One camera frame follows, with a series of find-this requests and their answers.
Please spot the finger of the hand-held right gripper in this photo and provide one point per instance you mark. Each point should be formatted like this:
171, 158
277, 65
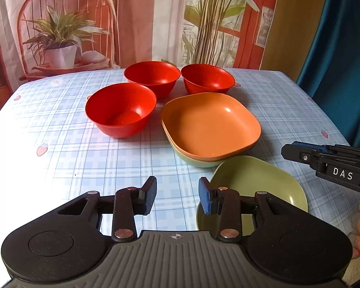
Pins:
315, 146
300, 154

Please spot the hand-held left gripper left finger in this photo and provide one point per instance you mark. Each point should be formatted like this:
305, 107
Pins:
148, 196

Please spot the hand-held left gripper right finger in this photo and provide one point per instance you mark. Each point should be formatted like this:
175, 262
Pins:
204, 198

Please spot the green deep square plate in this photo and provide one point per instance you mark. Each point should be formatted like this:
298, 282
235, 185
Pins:
195, 162

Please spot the orange square plate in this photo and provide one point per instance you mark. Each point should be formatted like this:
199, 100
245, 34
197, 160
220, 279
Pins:
210, 126

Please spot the red round bowl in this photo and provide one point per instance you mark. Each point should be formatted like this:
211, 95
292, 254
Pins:
207, 78
120, 111
153, 75

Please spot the teal blue curtain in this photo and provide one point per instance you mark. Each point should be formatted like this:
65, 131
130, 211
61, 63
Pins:
342, 51

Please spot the blue plaid strawberry tablecloth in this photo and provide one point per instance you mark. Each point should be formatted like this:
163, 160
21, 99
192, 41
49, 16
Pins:
48, 120

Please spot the mustard yellow cloth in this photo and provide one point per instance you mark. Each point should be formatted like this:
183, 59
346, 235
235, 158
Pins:
291, 21

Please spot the printed plant backdrop cloth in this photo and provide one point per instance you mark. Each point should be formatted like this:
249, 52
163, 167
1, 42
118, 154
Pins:
138, 21

